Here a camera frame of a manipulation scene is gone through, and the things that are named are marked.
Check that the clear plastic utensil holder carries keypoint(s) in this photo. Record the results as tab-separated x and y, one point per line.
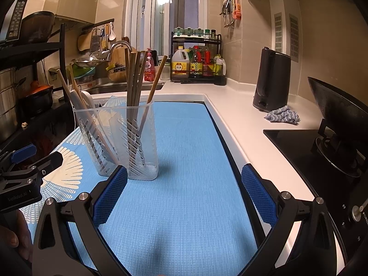
149	138

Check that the green lid spice jar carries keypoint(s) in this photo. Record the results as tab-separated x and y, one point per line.
178	31
189	32
199	32

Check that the dark bowl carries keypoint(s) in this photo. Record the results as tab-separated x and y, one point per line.
37	26

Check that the olive oil bottle white cap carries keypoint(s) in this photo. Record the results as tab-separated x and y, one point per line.
219	69

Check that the wall vent grille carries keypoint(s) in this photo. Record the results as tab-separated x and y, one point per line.
294	37
278	33

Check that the black shelf rack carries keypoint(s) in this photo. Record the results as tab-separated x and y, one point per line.
28	49

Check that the dark soy sauce bottle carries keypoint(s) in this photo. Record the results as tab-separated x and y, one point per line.
196	66

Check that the steel kitchen sink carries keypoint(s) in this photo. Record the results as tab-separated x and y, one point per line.
115	87

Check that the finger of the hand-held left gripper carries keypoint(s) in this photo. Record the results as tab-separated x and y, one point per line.
49	161
24	152

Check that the black burner grate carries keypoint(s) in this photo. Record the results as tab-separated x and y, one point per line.
325	129

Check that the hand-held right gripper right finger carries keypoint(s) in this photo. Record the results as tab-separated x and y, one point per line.
258	195

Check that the large cooking oil bottle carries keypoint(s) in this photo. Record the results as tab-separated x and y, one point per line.
179	66

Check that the metal hanging utensils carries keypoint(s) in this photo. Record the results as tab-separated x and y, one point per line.
227	10

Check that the round wooden cutting board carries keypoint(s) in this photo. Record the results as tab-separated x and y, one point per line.
118	60

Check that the hanging metal grater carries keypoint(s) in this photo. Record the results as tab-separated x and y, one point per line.
95	43

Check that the black wok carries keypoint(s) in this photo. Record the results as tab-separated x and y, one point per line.
336	106

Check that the hanging white ladle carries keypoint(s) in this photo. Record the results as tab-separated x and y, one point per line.
112	36

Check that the red dish soap bottle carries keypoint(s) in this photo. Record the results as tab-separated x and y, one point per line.
149	69

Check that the hanging wooden cutting board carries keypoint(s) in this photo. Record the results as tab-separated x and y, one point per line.
84	43

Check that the black glass gas stove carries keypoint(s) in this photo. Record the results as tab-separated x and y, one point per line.
287	146

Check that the black electric kettle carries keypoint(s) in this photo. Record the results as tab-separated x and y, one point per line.
271	80

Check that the black spice rack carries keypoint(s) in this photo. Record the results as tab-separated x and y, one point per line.
171	46

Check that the green plastic basin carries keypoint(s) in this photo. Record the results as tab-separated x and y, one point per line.
83	72

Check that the large steel pot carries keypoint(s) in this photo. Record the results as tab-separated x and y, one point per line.
7	97

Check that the metal colander bowl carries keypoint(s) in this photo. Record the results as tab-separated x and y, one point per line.
89	62

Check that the white framed window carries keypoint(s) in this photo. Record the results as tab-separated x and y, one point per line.
161	20

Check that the microwave oven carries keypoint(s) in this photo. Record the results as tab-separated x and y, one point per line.
17	17

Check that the orange hanging utensil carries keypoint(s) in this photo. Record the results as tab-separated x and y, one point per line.
237	8

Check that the grey blue dish cloth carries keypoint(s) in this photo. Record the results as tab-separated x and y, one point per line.
283	116

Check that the person's left hand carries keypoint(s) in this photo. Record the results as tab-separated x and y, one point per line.
14	235

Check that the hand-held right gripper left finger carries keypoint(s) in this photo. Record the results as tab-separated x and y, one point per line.
110	195

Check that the blue patterned table mat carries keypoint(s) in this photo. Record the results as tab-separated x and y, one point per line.
187	164

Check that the white plastic container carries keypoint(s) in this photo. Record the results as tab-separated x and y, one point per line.
166	73

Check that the metal stove knob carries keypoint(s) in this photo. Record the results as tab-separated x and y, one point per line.
356	210

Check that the red capped sauce bottle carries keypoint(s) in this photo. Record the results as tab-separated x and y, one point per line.
207	66

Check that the chrome kitchen faucet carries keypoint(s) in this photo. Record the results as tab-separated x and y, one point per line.
119	43

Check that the black pot with orange lid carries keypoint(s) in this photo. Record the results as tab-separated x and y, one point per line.
37	99

